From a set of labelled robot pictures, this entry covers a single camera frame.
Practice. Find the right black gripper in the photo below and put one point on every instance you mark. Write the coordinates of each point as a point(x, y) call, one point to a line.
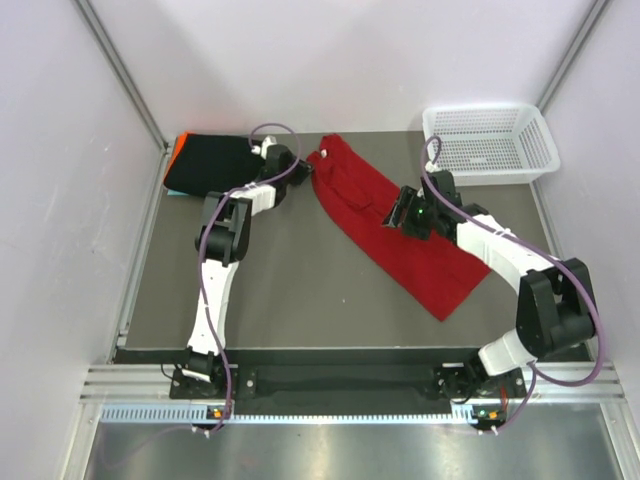
point(407, 199)

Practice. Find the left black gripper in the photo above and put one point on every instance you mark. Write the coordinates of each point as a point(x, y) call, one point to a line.
point(302, 169)

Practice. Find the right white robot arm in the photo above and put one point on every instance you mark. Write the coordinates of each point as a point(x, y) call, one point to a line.
point(555, 303)

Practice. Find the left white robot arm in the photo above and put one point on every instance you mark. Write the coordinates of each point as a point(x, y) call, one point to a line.
point(221, 244)

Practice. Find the folded black t shirt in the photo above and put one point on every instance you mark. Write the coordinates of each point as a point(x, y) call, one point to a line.
point(210, 162)

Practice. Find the white plastic basket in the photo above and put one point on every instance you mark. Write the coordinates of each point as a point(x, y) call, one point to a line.
point(491, 144)

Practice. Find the folded orange t shirt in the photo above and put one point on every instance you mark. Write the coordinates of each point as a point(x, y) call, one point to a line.
point(178, 145)

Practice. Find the folded light blue t shirt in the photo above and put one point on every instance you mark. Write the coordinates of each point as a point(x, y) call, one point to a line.
point(176, 193)

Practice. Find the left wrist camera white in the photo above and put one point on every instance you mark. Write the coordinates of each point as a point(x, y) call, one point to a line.
point(262, 148)

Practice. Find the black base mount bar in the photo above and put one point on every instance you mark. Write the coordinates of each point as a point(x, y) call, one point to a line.
point(347, 381)

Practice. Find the left aluminium frame post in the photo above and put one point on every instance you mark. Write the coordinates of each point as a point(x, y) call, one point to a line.
point(106, 45)

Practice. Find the aluminium frame post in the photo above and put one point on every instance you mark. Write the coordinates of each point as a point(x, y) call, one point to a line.
point(106, 45)
point(577, 43)

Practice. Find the grey slotted cable duct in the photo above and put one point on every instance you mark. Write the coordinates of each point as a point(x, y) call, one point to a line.
point(203, 414)

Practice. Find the right aluminium frame post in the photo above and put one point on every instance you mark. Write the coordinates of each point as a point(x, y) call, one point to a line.
point(577, 43)

